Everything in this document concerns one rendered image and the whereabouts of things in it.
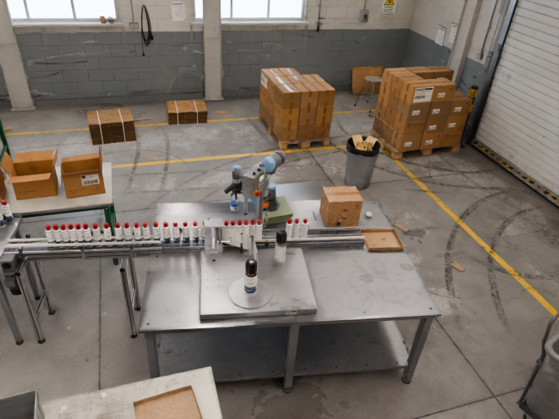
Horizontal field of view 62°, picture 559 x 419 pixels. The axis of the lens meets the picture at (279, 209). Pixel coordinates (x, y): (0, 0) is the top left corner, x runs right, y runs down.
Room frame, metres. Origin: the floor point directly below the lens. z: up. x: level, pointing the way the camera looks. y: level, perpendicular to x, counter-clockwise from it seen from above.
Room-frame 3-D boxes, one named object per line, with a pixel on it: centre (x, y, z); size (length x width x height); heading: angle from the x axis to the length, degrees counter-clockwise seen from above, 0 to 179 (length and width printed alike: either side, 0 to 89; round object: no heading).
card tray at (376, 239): (3.18, -0.89, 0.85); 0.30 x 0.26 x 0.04; 100
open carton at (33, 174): (3.64, 2.27, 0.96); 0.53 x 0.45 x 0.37; 21
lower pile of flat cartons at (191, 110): (7.32, 1.68, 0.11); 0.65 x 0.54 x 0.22; 107
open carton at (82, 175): (3.74, 1.87, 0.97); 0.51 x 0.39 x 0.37; 25
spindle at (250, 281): (2.39, 0.16, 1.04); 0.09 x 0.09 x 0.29
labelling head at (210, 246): (2.84, 0.49, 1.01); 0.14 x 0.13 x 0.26; 100
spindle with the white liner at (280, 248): (2.74, -0.03, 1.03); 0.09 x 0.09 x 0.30
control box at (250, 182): (3.07, 0.21, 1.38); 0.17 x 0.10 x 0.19; 155
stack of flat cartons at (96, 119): (6.45, 2.64, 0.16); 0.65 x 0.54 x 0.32; 114
